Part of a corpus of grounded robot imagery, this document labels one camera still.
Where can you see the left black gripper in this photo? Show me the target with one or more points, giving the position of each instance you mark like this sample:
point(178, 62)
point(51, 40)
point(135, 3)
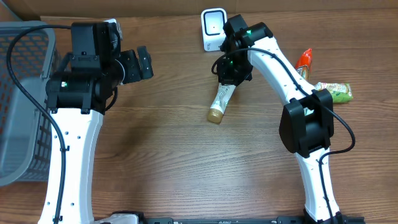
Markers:
point(135, 73)

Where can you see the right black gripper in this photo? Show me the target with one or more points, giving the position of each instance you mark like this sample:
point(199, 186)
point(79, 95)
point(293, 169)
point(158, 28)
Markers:
point(229, 78)

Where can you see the white Pantene conditioner tube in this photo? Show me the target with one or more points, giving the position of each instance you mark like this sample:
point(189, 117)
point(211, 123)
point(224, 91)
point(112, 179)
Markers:
point(220, 103)

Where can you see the red spaghetti packet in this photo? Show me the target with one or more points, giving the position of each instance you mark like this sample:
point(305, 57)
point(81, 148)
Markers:
point(304, 64)

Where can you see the green yellow snack packet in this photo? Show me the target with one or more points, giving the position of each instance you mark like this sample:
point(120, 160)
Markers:
point(340, 92)

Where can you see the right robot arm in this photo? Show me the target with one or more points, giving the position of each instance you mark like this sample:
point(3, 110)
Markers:
point(306, 124)

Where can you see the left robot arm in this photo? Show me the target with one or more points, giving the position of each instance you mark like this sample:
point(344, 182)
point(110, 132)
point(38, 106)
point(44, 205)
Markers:
point(79, 93)

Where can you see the white barcode scanner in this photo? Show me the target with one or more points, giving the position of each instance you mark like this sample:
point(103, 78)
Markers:
point(212, 22)

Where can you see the grey plastic shopping basket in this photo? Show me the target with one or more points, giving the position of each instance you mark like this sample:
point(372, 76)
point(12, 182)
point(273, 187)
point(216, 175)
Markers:
point(25, 133)

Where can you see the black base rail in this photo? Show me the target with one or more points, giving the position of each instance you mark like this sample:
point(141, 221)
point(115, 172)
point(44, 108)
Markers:
point(139, 218)

